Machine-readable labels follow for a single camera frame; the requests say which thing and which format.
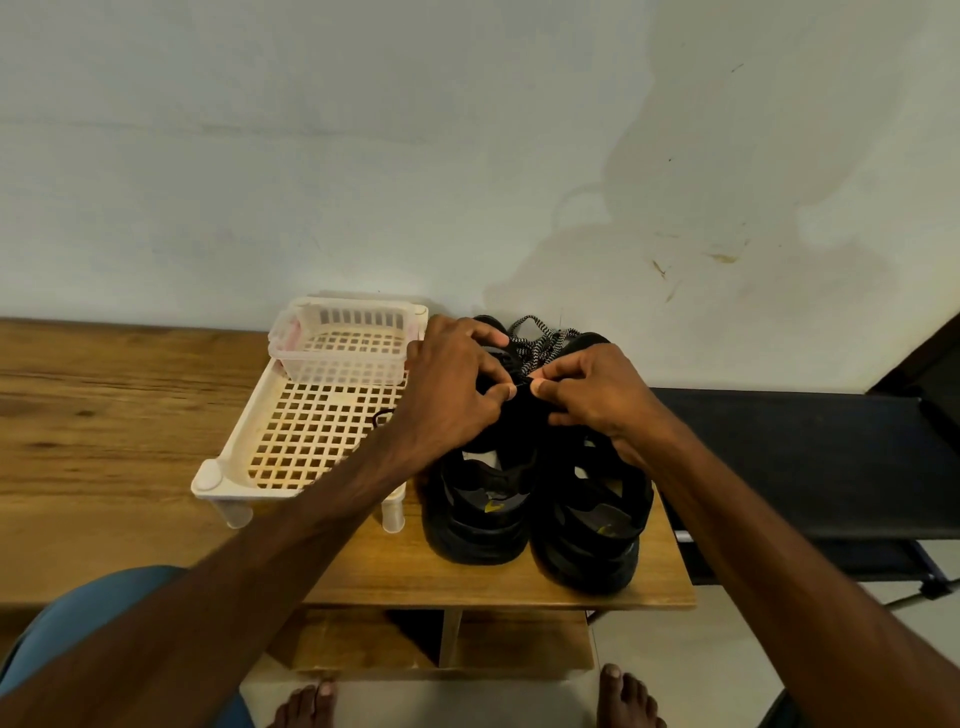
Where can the person's left hand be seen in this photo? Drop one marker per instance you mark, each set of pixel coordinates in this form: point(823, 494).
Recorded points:
point(450, 393)

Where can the person's right hand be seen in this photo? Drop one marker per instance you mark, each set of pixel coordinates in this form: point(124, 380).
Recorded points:
point(608, 393)

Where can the black shoelaces bundle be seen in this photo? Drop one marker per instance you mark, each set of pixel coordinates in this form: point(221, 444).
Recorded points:
point(503, 360)

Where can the black white patterned shoelace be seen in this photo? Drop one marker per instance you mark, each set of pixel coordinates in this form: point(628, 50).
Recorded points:
point(533, 338)
point(552, 348)

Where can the black shoe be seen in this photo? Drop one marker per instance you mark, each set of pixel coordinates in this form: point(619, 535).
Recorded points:
point(597, 525)
point(480, 518)

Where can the person's right forearm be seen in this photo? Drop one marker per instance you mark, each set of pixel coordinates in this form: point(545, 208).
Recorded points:
point(825, 593)

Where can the person's blue shorts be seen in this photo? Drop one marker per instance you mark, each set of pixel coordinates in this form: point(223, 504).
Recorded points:
point(75, 638)

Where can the small white plastic basket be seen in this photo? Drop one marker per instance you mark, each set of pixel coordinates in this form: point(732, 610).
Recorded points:
point(308, 360)

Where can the large white plastic tray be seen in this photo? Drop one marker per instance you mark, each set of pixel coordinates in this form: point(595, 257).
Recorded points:
point(300, 428)

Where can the black shoe rack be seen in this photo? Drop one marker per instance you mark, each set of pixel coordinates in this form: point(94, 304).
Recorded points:
point(825, 465)

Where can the dark door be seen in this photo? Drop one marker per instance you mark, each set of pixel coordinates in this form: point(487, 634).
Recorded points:
point(930, 368)

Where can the low wooden table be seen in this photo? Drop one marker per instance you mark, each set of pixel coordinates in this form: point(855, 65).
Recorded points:
point(90, 435)

